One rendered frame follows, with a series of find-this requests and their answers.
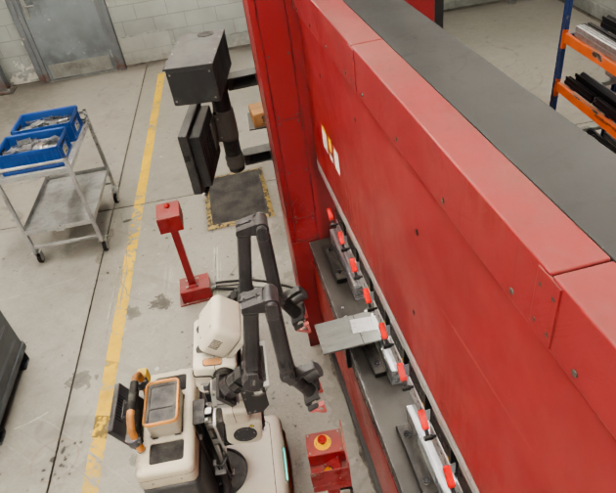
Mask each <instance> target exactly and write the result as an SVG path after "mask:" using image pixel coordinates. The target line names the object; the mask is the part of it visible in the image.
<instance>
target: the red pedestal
mask: <svg viewBox="0 0 616 493"><path fill-rule="evenodd" d="M155 220H156V224H157V227H158V229H159V232H160V234H161V235H163V234H167V233H171V235H172V238H173V241H174V244H175V246H176V249H177V251H178V254H179V257H180V260H181V263H182V266H183V269H184V272H185V274H186V277H187V278H183V279H179V282H180V305H181V307H184V306H188V305H192V304H196V303H200V302H204V301H208V300H210V299H211V297H212V296H213V293H212V290H211V285H210V279H209V276H208V273H203V274H199V275H195V276H194V274H193V271H192V268H191V265H190V262H189V259H188V256H187V254H186V251H185V248H184V245H183V242H182V239H181V236H180V233H179V231H180V230H184V221H183V212H182V209H181V206H180V204H179V201H178V200H177V201H173V202H165V203H161V204H156V205H155Z"/></svg>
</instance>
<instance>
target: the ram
mask: <svg viewBox="0 0 616 493"><path fill-rule="evenodd" d="M298 21H299V28H300V36H301V43H302V51H303V58H304V65H305V73H306V80H307V88H308V95H309V103H310V110H311V117H312V125H313V132H314V140H315V147H316V155H317V160H318V162H319V164H320V166H321V168H322V170H323V172H324V174H325V176H326V178H327V180H328V182H329V184H330V187H331V189H332V191H333V193H334V195H335V197H336V199H337V202H338V204H339V206H340V208H341V210H342V212H343V214H344V216H345V218H346V220H347V222H348V224H349V226H350V228H351V230H352V232H353V234H354V236H355V238H356V241H357V243H358V245H359V247H360V249H361V251H362V253H363V255H364V256H365V258H366V260H367V262H368V264H369V266H370V268H371V270H372V272H373V274H374V278H375V280H376V282H377V284H378V286H379V288H380V290H381V292H382V294H383V296H384V298H385V300H386V302H387V304H388V306H389V308H390V310H391V312H392V314H393V317H394V319H395V321H396V323H397V325H398V327H399V329H400V331H401V333H402V335H403V337H404V339H405V341H406V343H407V344H408V346H409V348H410V350H411V353H412V355H413V357H414V359H415V361H416V363H417V365H418V368H419V370H420V372H421V374H422V376H423V378H424V380H425V382H426V384H427V386H428V388H429V391H430V393H431V395H432V397H433V399H434V401H435V403H436V405H437V407H438V409H439V411H440V413H441V415H442V417H443V419H444V421H445V423H446V425H447V427H448V430H449V432H450V433H451V435H452V437H453V439H454V441H455V443H456V445H457V447H458V449H459V451H460V453H461V455H462V458H463V460H464V462H465V464H466V467H467V469H468V471H469V473H470V475H471V477H472V479H473V481H474V483H475V485H476V487H477V489H478V491H479V493H616V439H615V438H614V437H613V435H612V434H611V433H610V431H609V430H608V429H607V427H606V426H605V425H604V423H603V422H602V421H601V419H600V418H599V416H598V415H597V414H596V412H595V411H594V409H593V408H592V407H591V405H590V404H589V403H588V401H587V400H586V399H585V397H584V396H583V395H582V393H581V392H580V391H579V389H578V388H577V387H576V385H575V384H574V383H573V381H572V380H570V378H569V377H568V376H567V374H566V373H565V372H564V370H563V369H562V368H561V366H560V365H559V364H558V362H557V361H556V360H555V358H554V357H553V356H552V354H551V353H550V351H549V350H548V349H547V348H546V347H545V345H544V344H543V343H542V341H541V340H540V338H539V337H538V336H537V334H536V333H535V332H534V330H533V329H532V328H531V326H530V325H529V323H528V322H527V321H526V319H525V318H524V317H523V315H522V314H521V313H520V311H519V310H518V309H517V307H516V306H515V304H514V303H513V302H512V300H511V299H510V298H509V296H508V295H507V294H506V292H505V291H504V289H503V288H502V287H501V285H500V284H499V283H498V281H497V280H496V279H495V277H494V276H493V275H492V273H491V272H490V271H489V269H488V268H487V267H486V265H485V264H484V263H483V261H482V260H481V259H480V257H479V256H478V255H477V253H476V252H475V251H474V249H473V248H472V247H471V245H470V244H469V243H468V241H467V240H466V239H465V237H464V236H463V235H462V233H461V232H460V230H459V229H458V228H457V226H456V225H455V223H454V222H453V221H452V219H451V218H450V217H449V215H448V214H447V213H446V211H445V210H444V209H443V207H442V206H441V205H440V203H439V202H438V201H437V199H435V198H434V196H433V195H432V194H431V192H430V191H429V190H428V188H427V187H426V186H425V184H424V183H423V182H422V180H421V179H420V178H419V176H418V175H417V173H416V172H415V171H414V169H413V168H412V167H411V165H410V164H409V163H408V161H407V160H406V159H405V157H404V156H403V155H402V153H401V152H400V151H399V149H398V148H397V147H396V145H395V144H394V142H393V141H392V140H391V138H390V137H389V136H388V134H387V133H386V132H385V130H384V129H383V128H382V126H381V125H380V124H379V122H378V121H377V120H376V118H375V117H374V115H373V114H372V113H371V111H370V110H369V109H368V107H367V106H366V105H365V103H364V102H363V101H362V99H361V98H360V97H359V95H358V94H357V93H356V92H355V90H354V89H353V88H352V86H351V85H350V83H349V82H348V81H347V79H346V78H345V77H344V75H343V74H342V73H341V71H340V70H339V69H338V67H337V66H336V65H335V63H334V62H333V60H332V59H331V58H330V56H329V55H328V53H327V52H326V51H325V49H324V48H323V47H322V45H321V44H320V43H319V41H318V40H317V39H316V37H315V36H314V35H313V33H312V32H311V31H310V29H309V28H308V27H307V25H306V24H305V23H304V21H303V20H302V19H301V17H299V16H298ZM321 123H322V124H321ZM322 125H323V127H324V129H325V131H326V135H327V144H328V152H329V153H328V152H327V151H326V149H325V147H324V140H323V132H322ZM328 136H329V138H330V143H331V153H330V146H329V138H328ZM333 147H334V148H335V149H336V151H337V153H338V161H339V170H340V176H339V174H338V172H337V170H336V168H335V163H334V154H333ZM330 155H332V161H333V163H332V161H331V159H330ZM318 169H319V171H320V173H321V175H322V177H323V179H324V181H325V183H326V185H327V187H328V190H329V192H330V195H331V197H332V199H333V201H334V203H335V205H336V207H337V210H338V212H339V214H340V216H341V218H342V220H343V222H344V224H345V226H346V228H347V230H348V233H349V235H350V237H351V239H352V241H353V243H354V245H355V247H356V249H357V250H358V247H357V245H356V243H355V241H354V239H353V237H352V235H351V233H350V231H349V229H348V227H347V225H346V223H345V220H344V218H343V216H342V214H341V212H340V210H339V208H338V206H337V204H336V202H335V200H334V198H333V196H332V193H331V191H330V188H329V186H328V184H327V182H326V180H325V178H324V176H323V174H322V172H321V170H320V167H319V165H318ZM358 253H359V255H360V257H361V259H362V261H363V263H364V265H365V267H366V269H367V271H368V273H369V276H370V278H371V280H372V282H373V284H374V287H375V289H376V291H377V293H378V295H379V298H380V300H381V302H382V304H383V306H384V308H385V310H386V312H387V314H388V316H389V319H390V321H391V323H392V325H393V327H394V329H395V331H396V333H397V335H398V337H399V338H400V341H401V343H402V345H403V347H404V349H405V351H406V353H407V355H408V357H409V359H410V362H411V364H412V366H413V368H414V370H415V372H416V374H417V376H418V379H419V381H420V384H421V386H422V388H423V390H424V392H425V394H426V396H427V398H428V400H429V402H430V405H431V407H432V409H433V411H434V413H435V415H436V417H437V419H438V421H439V423H440V425H441V427H442V429H443V431H444V433H445V435H446V437H447V439H448V441H449V443H450V445H451V448H452V450H453V452H454V454H455V456H456V458H457V460H458V462H459V464H460V466H461V468H462V472H463V474H464V476H465V478H466V480H467V482H468V484H469V486H470V488H471V491H472V493H475V491H474V489H473V486H472V484H471V482H470V480H469V478H468V476H467V474H466V472H465V470H464V468H463V466H462V463H461V460H460V458H459V456H458V454H457V452H456V450H455V448H454V446H453V444H452V442H451V440H450V438H449V436H448V433H447V431H446V429H445V428H444V426H443V424H442V422H441V420H440V418H439V416H438V414H437V412H436V410H435V408H434V405H433V403H432V401H431V399H430V397H429V395H428V393H427V391H426V389H425V387H424V385H423V383H422V381H421V378H420V376H419V374H418V371H417V369H416V367H415V365H414V363H413V361H412V359H411V357H410V355H409V352H408V350H407V348H406V346H405V344H404V342H403V340H402V339H401V337H400V335H399V333H398V331H397V329H396V326H395V324H394V322H393V320H392V318H391V316H390V314H389V312H388V310H387V308H386V306H385V304H384V302H383V299H382V297H381V295H380V293H379V291H378V289H377V287H376V285H375V283H374V280H373V278H372V276H371V273H370V271H369V269H368V267H367V265H366V263H365V261H364V259H363V257H362V255H361V253H360V251H359V250H358Z"/></svg>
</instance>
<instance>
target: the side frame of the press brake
mask: <svg viewBox="0 0 616 493"><path fill-rule="evenodd" d="M404 1H406V2H407V3H409V4H410V5H411V6H413V7H414V8H415V9H417V10H418V11H420V12H421V13H422V14H424V15H425V16H426V17H428V18H429V19H431V20H432V21H433V22H434V3H435V0H404ZM242 3H243V8H244V13H245V19H246V24H247V29H248V35H249V40H250V45H251V51H252V56H253V60H254V65H255V71H256V76H257V81H258V87H259V92H260V97H261V103H262V108H263V112H264V117H265V123H266V128H267V133H268V139H269V144H270V149H271V155H272V160H273V164H274V169H275V175H276V180H277V185H278V191H279V196H280V201H281V207H282V212H283V217H284V222H285V227H286V236H287V242H288V247H289V252H290V258H291V263H292V268H293V274H294V279H295V283H296V285H297V286H301V287H302V288H304V289H305V291H306V293H307V295H308V298H306V299H305V300H303V301H301V302H304V304H305V307H306V310H307V314H308V318H305V320H304V321H303V323H305V322H307V321H308V323H309V326H310V329H311V333H310V334H308V337H309V343H310V346H314V345H317V344H320V342H319V339H318V336H317V332H316V329H315V326H314V325H317V324H321V323H324V320H323V317H322V314H321V310H320V304H319V298H318V292H317V286H316V279H315V273H314V267H313V261H312V257H313V255H312V252H311V249H310V246H309V243H310V242H314V241H317V240H321V239H326V238H330V229H335V228H336V226H335V227H330V224H331V222H330V220H329V216H328V213H327V208H329V207H330V208H331V211H332V215H333V219H334V220H333V223H336V220H335V219H336V214H335V206H334V205H335V203H334V201H333V199H332V197H331V195H330V192H329V190H328V187H327V185H326V183H325V181H324V179H323V177H322V175H321V173H320V171H319V169H318V163H317V155H316V147H315V140H314V132H313V125H312V117H311V110H310V103H309V95H308V88H307V80H306V73H305V65H304V58H303V51H302V43H301V36H300V28H299V21H298V14H297V13H296V12H295V10H294V9H293V8H292V3H291V0H242Z"/></svg>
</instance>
